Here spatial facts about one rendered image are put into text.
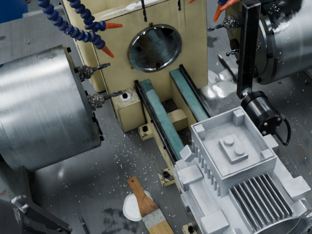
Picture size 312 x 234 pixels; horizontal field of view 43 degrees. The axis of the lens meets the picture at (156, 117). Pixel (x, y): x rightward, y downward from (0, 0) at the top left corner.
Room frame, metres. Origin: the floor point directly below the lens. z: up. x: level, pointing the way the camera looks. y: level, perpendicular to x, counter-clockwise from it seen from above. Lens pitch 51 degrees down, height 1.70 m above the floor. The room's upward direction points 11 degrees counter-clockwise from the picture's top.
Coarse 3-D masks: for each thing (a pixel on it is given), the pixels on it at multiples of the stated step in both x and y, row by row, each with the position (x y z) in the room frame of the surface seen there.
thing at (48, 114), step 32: (32, 64) 0.63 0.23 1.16; (64, 64) 0.62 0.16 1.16; (0, 96) 0.57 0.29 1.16; (32, 96) 0.56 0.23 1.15; (64, 96) 0.56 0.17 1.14; (96, 96) 0.60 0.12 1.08; (0, 128) 0.52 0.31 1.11; (32, 128) 0.51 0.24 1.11; (64, 128) 0.51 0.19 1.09; (96, 128) 0.55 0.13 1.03; (32, 160) 0.49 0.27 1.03
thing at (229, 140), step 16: (224, 112) 0.43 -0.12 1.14; (192, 128) 0.41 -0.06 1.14; (208, 128) 0.42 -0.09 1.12; (224, 128) 0.42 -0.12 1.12; (240, 128) 0.41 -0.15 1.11; (256, 128) 0.39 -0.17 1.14; (192, 144) 0.41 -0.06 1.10; (208, 144) 0.39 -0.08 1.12; (224, 144) 0.38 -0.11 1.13; (240, 144) 0.37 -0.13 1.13; (256, 144) 0.37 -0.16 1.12; (208, 160) 0.35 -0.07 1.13; (224, 160) 0.35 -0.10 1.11; (240, 160) 0.35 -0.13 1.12; (256, 160) 0.34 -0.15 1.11; (272, 160) 0.32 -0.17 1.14; (208, 176) 0.35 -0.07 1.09; (224, 176) 0.31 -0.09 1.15; (240, 176) 0.31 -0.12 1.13; (256, 176) 0.32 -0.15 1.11; (272, 176) 0.33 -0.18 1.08; (224, 192) 0.30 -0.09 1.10
